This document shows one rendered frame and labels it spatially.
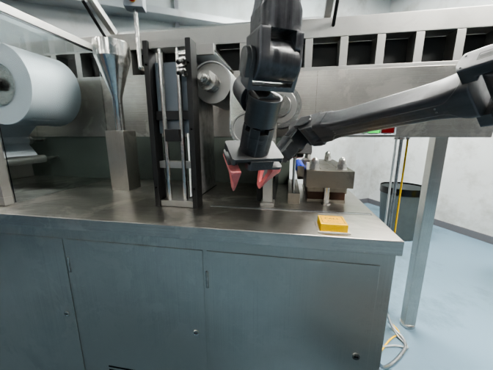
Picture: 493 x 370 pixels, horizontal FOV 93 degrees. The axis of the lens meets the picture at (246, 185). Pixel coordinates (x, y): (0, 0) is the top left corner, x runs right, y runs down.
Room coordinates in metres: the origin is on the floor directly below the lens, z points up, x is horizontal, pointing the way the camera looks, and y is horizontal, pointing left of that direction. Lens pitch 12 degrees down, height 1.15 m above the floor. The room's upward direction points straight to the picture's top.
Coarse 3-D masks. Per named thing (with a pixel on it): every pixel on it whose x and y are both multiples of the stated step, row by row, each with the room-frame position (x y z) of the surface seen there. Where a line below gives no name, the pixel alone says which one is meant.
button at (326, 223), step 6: (318, 216) 0.64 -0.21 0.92; (324, 216) 0.64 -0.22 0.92; (330, 216) 0.64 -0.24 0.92; (336, 216) 0.64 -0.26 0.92; (318, 222) 0.62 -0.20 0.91; (324, 222) 0.59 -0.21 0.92; (330, 222) 0.59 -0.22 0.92; (336, 222) 0.59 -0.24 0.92; (342, 222) 0.59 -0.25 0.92; (324, 228) 0.58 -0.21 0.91; (330, 228) 0.58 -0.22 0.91; (336, 228) 0.58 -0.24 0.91; (342, 228) 0.58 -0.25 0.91
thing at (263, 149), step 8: (248, 128) 0.42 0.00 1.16; (256, 128) 0.41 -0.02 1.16; (248, 136) 0.42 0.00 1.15; (256, 136) 0.41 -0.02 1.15; (264, 136) 0.41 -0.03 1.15; (272, 136) 0.43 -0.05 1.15; (224, 144) 0.46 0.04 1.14; (232, 144) 0.46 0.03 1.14; (240, 144) 0.45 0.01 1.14; (248, 144) 0.42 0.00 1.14; (256, 144) 0.42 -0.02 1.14; (264, 144) 0.42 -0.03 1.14; (272, 144) 0.48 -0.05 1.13; (232, 152) 0.43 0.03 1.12; (240, 152) 0.44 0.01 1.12; (248, 152) 0.43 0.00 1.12; (256, 152) 0.43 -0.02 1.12; (264, 152) 0.43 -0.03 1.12; (272, 152) 0.46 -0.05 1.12; (280, 152) 0.46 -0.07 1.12; (232, 160) 0.42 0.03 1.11; (240, 160) 0.42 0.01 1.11; (248, 160) 0.42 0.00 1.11; (256, 160) 0.43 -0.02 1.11; (264, 160) 0.43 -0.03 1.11; (272, 160) 0.44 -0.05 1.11; (280, 160) 0.45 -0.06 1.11
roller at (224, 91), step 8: (208, 64) 0.92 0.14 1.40; (216, 64) 0.92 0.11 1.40; (200, 72) 0.93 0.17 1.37; (216, 72) 0.92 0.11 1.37; (224, 72) 0.91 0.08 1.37; (224, 80) 0.91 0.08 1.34; (200, 88) 0.93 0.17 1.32; (224, 88) 0.91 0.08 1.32; (200, 96) 0.93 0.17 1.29; (208, 96) 0.92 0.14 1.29; (216, 96) 0.92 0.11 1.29; (224, 96) 0.91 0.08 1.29; (216, 104) 0.95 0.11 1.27; (224, 104) 1.00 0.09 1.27
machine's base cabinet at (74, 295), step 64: (0, 256) 0.78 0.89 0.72; (64, 256) 0.73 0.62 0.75; (128, 256) 0.69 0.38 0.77; (192, 256) 0.65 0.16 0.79; (256, 256) 0.62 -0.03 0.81; (320, 256) 0.59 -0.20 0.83; (384, 256) 0.56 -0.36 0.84; (0, 320) 0.79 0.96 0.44; (64, 320) 0.74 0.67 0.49; (128, 320) 0.69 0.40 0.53; (192, 320) 0.65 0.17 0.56; (256, 320) 0.62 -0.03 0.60; (320, 320) 0.59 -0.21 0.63; (384, 320) 0.56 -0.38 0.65
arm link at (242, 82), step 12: (252, 48) 0.36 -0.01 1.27; (240, 60) 0.38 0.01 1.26; (252, 60) 0.36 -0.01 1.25; (240, 72) 0.48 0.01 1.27; (252, 72) 0.36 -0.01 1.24; (240, 84) 0.46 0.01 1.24; (252, 84) 0.38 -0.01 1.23; (264, 84) 0.39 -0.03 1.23; (276, 84) 0.40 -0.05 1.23; (288, 84) 0.40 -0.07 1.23; (240, 96) 0.44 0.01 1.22
